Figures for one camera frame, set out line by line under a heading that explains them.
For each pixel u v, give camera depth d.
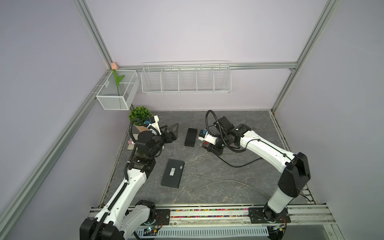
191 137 1.02
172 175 0.86
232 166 0.86
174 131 0.68
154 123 0.65
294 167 0.45
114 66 0.89
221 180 0.86
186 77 0.97
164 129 0.74
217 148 0.71
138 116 0.96
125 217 0.53
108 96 0.77
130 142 0.54
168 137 0.65
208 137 0.72
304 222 0.73
